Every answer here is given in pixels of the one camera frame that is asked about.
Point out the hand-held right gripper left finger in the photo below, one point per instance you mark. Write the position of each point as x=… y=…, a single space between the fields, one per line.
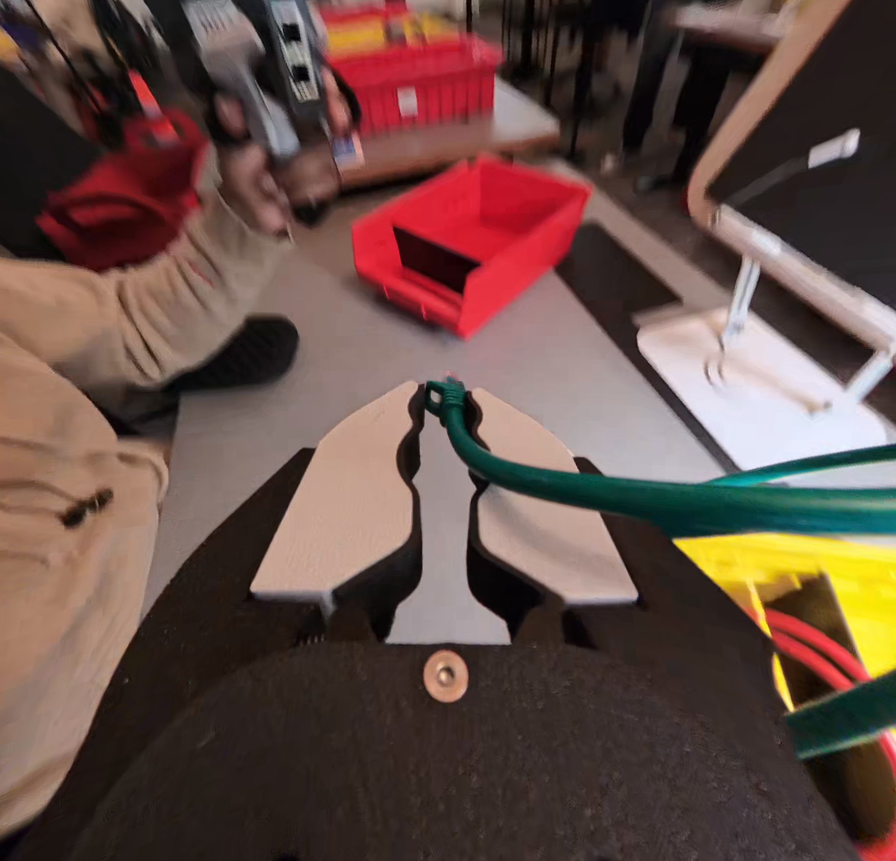
x=343 y=511

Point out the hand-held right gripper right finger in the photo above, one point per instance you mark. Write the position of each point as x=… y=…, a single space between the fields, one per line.
x=553 y=553

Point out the yellow plastic bin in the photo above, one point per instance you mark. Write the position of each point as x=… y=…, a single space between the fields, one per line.
x=756 y=560

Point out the red plastic bin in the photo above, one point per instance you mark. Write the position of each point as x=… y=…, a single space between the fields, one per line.
x=518 y=244

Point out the person's left forearm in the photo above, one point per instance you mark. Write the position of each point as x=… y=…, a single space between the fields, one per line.
x=105 y=308

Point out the person's left hand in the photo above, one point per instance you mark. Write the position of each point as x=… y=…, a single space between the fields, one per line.
x=259 y=188

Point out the yellow storage crate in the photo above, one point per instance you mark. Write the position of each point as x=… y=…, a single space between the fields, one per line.
x=364 y=31

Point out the red tote bag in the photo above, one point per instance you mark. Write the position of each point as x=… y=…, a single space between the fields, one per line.
x=119 y=195

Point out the black knit cloth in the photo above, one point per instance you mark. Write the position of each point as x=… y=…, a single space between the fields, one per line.
x=238 y=350

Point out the red ribbed crate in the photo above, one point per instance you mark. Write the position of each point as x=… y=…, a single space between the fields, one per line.
x=434 y=83

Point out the white board stand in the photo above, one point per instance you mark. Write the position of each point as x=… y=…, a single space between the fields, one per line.
x=763 y=399

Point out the black bin divider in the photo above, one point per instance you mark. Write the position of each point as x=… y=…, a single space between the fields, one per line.
x=434 y=259

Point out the wooden table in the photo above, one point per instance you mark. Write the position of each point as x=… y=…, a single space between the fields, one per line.
x=518 y=118

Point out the person's torso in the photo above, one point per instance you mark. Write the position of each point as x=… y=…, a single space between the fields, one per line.
x=63 y=595

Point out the white-tipped metal pin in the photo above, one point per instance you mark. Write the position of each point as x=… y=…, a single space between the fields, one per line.
x=833 y=148

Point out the black wood-edged board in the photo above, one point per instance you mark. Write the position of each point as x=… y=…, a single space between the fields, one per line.
x=826 y=69

